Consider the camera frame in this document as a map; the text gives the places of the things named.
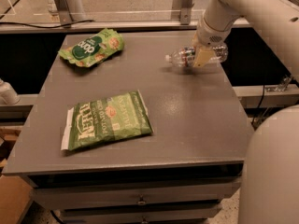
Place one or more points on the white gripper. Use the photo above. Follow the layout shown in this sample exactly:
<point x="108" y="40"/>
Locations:
<point x="209" y="35"/>

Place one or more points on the clear plastic water bottle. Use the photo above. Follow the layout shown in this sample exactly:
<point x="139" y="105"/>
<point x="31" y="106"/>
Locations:
<point x="184" y="57"/>

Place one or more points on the green Kettle chips bag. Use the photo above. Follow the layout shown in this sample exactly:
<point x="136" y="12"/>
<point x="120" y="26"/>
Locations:
<point x="106" y="120"/>

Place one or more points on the grey drawer cabinet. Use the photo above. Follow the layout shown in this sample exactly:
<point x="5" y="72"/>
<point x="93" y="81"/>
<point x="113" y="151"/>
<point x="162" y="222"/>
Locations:
<point x="133" y="140"/>

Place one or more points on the green popcorn snack bag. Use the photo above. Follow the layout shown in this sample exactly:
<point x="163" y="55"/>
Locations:
<point x="94" y="49"/>

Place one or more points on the upper drawer knob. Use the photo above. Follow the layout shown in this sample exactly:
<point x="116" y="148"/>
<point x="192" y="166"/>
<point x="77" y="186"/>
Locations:
<point x="141" y="201"/>

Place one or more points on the drawer knob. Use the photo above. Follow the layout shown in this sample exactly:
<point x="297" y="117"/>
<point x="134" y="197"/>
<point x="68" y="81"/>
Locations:
<point x="141" y="201"/>
<point x="144" y="221"/>

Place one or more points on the lower drawer knob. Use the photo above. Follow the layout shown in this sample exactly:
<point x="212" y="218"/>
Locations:
<point x="144" y="221"/>

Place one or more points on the metal window frame post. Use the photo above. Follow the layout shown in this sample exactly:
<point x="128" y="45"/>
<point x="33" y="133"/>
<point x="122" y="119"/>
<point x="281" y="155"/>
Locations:
<point x="181" y="10"/>

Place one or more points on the metal window frame bracket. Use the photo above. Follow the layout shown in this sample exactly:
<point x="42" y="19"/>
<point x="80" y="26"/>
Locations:
<point x="63" y="11"/>

